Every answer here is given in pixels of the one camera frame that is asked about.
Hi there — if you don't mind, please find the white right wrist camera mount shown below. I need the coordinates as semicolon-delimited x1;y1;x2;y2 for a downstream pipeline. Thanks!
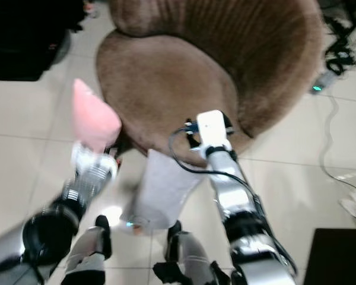
195;110;233;150

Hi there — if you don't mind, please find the silver black robot left leg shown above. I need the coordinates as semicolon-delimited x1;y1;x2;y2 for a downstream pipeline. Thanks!
62;214;114;285

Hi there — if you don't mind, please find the grey pillow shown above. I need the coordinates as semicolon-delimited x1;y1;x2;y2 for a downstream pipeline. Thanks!
121;148;206;230

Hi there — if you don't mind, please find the silver black robot right leg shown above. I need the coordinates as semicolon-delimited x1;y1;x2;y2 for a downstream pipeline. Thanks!
153;220;233;285

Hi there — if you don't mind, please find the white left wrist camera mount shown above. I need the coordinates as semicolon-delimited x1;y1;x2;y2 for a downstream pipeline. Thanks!
70;142;119;180

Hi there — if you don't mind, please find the silver black robot leg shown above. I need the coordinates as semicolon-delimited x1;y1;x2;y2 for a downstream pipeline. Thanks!
153;220;233;285
62;214;114;285

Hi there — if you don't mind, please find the power strip with green light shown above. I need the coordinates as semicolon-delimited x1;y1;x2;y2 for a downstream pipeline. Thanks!
310;70;340;96

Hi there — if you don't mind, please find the black box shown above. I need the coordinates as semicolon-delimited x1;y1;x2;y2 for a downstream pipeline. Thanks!
303;228;356;285

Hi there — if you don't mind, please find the brown round velvet sofa chair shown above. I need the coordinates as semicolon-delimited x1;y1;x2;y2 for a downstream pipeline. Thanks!
96;0;326;167

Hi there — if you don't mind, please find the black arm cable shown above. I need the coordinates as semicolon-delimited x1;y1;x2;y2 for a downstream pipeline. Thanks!
169;127;269;214

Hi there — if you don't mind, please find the black cable tangle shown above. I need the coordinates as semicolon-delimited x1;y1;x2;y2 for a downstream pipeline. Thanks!
323;9;356;77

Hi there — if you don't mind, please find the grey floor cable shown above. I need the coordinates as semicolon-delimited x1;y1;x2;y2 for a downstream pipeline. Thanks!
317;94;356;186

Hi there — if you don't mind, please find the pink pillow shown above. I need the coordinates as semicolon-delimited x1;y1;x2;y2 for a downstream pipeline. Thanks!
71;78;123;155

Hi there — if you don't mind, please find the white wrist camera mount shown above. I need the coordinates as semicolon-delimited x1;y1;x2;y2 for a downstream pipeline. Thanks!
195;110;233;150
70;142;119;180

